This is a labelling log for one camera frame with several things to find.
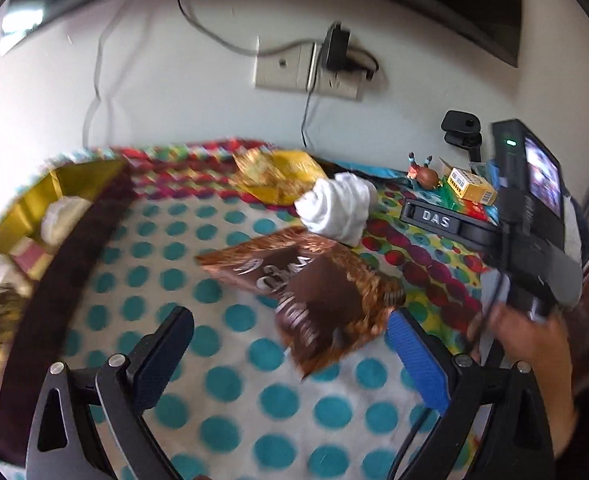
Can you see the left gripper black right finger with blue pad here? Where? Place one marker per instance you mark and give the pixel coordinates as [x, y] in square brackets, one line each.
[515, 442]

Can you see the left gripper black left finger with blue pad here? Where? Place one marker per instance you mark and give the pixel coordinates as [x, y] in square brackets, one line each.
[64, 442]

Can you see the brown patterned sock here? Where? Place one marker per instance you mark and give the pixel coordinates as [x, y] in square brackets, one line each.
[11, 308]

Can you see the white sock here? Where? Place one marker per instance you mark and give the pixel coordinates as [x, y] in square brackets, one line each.
[338, 208]

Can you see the brown oat snack bag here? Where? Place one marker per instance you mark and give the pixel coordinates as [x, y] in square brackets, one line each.
[330, 302]

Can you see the clear plastic bag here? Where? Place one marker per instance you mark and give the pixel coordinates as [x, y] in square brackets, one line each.
[61, 217]

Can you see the yellow cracker snack bag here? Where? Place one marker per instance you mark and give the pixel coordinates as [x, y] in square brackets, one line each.
[278, 177]

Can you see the dark red small box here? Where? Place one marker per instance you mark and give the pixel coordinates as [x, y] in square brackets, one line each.
[31, 258]

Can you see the person right hand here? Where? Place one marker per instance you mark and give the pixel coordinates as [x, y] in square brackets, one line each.
[545, 346]

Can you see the small yellow white carton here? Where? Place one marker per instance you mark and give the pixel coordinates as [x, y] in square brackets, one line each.
[469, 186]

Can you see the green red box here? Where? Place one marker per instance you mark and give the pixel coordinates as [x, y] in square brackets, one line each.
[450, 200]

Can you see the gold tin box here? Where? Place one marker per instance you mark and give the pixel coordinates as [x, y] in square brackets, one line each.
[39, 338]

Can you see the black power adapter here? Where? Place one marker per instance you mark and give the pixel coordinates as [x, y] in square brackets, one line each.
[339, 56]

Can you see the black clamp mount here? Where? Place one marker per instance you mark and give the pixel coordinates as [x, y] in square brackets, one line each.
[463, 130]

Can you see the white wall socket plate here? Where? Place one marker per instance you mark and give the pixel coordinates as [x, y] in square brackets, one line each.
[296, 70]

